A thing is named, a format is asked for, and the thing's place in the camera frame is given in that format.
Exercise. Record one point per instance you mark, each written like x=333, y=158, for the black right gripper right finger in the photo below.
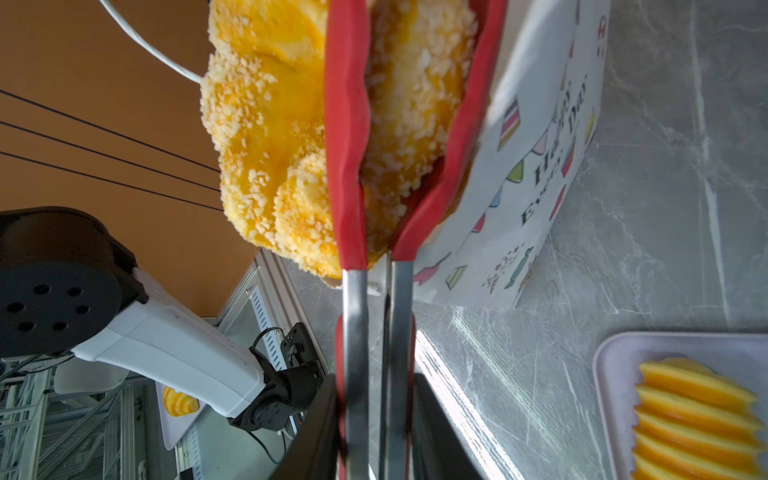
x=437, y=450

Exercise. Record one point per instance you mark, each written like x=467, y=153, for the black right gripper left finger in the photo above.
x=313, y=455

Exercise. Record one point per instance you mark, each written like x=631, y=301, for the white printed paper bag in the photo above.
x=544, y=103

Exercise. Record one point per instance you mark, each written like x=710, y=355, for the crumb topped round bread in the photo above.
x=262, y=102

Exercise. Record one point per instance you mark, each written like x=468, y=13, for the red metal tongs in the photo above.
x=347, y=132

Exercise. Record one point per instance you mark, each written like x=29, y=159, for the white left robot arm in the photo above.
x=67, y=286

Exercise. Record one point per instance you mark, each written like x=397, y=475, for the striped long bread loaf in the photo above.
x=693, y=423

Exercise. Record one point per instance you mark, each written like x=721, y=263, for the lilac serving tray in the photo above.
x=741, y=357

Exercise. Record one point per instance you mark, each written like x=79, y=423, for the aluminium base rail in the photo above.
x=264, y=320

